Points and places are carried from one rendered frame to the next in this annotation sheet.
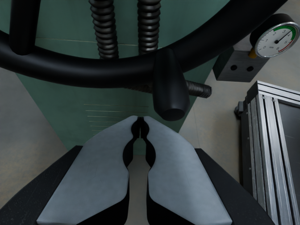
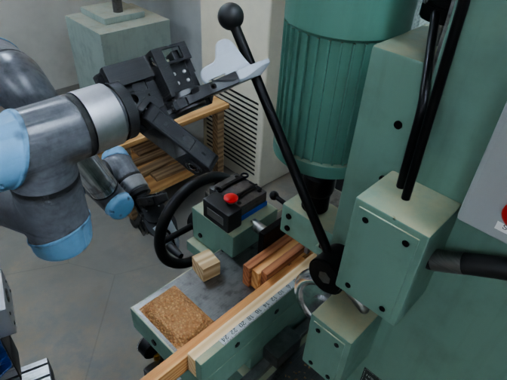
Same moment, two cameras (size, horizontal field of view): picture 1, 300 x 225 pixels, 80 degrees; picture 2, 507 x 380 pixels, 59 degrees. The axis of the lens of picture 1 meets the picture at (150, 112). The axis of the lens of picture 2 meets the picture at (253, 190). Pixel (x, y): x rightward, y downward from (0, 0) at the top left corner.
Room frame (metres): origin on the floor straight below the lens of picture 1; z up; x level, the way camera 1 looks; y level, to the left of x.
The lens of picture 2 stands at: (0.91, -0.34, 1.60)
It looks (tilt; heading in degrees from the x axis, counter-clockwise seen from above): 38 degrees down; 144
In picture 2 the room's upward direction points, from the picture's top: 3 degrees clockwise
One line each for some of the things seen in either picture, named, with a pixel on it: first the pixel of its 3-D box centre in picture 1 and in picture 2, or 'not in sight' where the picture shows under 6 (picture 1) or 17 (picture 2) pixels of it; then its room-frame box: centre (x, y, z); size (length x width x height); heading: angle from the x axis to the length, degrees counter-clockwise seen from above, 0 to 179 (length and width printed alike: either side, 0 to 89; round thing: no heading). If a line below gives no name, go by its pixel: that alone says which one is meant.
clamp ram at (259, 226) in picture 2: not in sight; (264, 231); (0.36, 0.09, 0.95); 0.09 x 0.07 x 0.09; 102
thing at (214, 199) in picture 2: not in sight; (232, 198); (0.27, 0.07, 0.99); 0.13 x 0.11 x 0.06; 102
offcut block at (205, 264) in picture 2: not in sight; (206, 265); (0.35, -0.05, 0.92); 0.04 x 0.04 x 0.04; 3
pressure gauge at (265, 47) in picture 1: (268, 40); (152, 347); (0.30, -0.17, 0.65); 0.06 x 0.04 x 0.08; 102
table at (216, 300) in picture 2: not in sight; (259, 255); (0.35, 0.09, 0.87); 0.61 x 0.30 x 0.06; 102
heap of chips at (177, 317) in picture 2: not in sight; (176, 311); (0.42, -0.15, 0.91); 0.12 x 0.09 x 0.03; 12
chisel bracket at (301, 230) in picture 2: not in sight; (318, 230); (0.47, 0.13, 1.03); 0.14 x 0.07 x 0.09; 12
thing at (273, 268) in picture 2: not in sight; (296, 257); (0.44, 0.12, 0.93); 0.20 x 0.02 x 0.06; 102
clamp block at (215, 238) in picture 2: not in sight; (234, 222); (0.27, 0.07, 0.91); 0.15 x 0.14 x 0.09; 102
